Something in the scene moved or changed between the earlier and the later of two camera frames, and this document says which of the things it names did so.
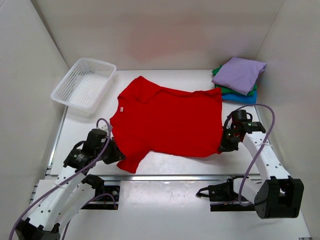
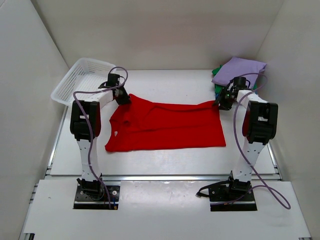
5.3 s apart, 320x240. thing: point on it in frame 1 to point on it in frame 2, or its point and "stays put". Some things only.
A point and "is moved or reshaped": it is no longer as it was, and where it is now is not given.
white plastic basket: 85,86 stays put
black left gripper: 113,153 to 124,98
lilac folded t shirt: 239,75 stays put
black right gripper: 227,141 to 222,99
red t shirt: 148,117 is moved or reshaped
